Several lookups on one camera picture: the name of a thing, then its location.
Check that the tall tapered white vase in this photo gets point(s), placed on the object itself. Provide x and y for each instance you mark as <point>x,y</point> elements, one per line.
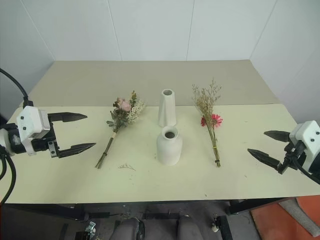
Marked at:
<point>167,110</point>

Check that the pink rose flower bouquet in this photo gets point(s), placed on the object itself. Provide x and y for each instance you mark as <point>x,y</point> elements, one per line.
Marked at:
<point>123,110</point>

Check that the dried bouquet with red flower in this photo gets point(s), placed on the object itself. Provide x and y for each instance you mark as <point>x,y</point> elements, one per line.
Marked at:
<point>208,110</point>

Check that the black table frame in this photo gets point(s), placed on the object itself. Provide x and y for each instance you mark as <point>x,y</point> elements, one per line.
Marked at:
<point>50,206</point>

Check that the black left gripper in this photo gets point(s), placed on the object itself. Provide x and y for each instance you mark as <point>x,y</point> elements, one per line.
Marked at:
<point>42,144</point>

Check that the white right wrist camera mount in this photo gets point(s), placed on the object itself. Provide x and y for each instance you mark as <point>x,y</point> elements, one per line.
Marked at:
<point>308,135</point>

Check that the round white bottle vase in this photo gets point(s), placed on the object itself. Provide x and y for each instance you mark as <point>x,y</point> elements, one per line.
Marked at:
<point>169,147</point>

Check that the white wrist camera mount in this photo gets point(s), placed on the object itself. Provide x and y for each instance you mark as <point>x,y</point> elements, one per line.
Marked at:
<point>28,122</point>
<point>308,135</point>

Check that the orange floor mat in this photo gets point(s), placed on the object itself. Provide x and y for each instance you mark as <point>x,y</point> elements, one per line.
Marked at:
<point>270,220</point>

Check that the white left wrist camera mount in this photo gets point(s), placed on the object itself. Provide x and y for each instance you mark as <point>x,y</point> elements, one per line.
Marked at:
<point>28,122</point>

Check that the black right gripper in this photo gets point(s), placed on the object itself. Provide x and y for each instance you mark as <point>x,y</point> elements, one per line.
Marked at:
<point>295,155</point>

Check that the small loose dried twig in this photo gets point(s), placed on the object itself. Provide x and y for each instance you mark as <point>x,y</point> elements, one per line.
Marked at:
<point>127,167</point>

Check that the caster wheel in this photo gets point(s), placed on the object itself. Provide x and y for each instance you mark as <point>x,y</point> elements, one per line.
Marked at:
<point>215,223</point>
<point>91,227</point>

